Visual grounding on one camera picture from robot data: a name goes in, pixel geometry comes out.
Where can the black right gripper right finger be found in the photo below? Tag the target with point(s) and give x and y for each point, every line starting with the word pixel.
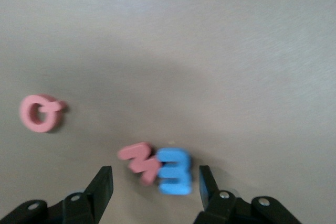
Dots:
pixel 225 208

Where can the red foam letter Q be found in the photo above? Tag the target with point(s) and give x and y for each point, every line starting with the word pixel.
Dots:
pixel 26 113

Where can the blue foam letter e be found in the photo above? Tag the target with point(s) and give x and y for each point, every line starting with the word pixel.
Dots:
pixel 181 171

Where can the red foam letter w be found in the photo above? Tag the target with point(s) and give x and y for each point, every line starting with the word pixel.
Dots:
pixel 141 166

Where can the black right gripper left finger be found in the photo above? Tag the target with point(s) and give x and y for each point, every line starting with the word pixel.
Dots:
pixel 78 208

